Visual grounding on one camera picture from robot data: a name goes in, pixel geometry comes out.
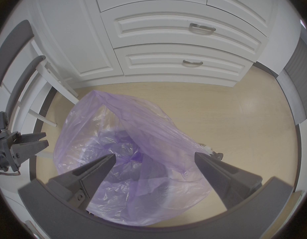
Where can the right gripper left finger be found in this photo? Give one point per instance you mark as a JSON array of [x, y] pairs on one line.
[[83, 183]]

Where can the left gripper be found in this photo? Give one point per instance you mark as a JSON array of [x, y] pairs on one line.
[[3, 150]]

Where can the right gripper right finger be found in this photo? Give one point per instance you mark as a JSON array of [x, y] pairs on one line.
[[228, 183]]

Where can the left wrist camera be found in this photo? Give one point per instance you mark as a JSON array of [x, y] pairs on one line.
[[1, 121]]

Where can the white trash bin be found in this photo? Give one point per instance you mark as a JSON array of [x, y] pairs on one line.
[[168, 198]]

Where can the grey ribbed panel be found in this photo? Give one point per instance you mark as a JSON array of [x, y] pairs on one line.
[[297, 83]]

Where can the purple plastic bag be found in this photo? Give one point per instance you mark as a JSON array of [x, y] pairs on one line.
[[143, 123]]

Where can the white wardrobe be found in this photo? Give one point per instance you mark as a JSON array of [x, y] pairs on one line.
[[168, 33]]

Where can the white printed wrapper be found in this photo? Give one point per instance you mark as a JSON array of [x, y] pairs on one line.
[[208, 147]]

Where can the grey and white chair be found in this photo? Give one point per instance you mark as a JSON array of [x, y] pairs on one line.
[[11, 48]]

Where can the black plastic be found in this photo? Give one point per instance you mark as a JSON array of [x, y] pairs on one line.
[[218, 155]]

